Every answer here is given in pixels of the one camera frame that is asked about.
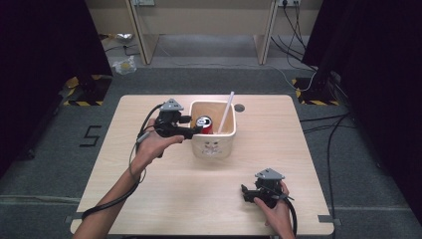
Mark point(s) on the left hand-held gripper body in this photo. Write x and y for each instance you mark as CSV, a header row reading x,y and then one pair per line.
x,y
167,121

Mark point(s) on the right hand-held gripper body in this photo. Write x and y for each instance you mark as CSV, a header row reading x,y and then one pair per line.
x,y
268,187

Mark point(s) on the red soda can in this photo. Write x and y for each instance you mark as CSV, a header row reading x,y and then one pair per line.
x,y
204,124

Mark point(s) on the white square bin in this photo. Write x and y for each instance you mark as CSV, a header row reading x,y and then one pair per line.
x,y
214,146

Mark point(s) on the white plastic tube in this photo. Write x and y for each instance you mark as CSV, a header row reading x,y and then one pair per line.
x,y
226,111

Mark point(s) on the person's left hand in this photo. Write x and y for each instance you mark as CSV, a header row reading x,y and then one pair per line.
x,y
151,147

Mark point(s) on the person's right hand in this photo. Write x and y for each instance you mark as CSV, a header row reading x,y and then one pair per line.
x,y
278,217

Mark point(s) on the clear plastic bag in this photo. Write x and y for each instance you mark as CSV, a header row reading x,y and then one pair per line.
x,y
124,65

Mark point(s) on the black tape floor mark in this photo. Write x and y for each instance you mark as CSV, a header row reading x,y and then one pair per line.
x,y
91,136

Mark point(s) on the black stand base striped tape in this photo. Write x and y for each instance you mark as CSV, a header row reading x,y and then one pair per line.
x,y
91,91
318,91

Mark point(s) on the crumpled silver bag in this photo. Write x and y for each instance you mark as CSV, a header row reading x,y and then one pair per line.
x,y
123,36

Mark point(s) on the black curtain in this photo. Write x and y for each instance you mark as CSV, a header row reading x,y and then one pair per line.
x,y
40,66
381,83

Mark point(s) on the wall power outlet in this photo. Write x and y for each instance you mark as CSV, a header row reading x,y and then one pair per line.
x,y
288,2

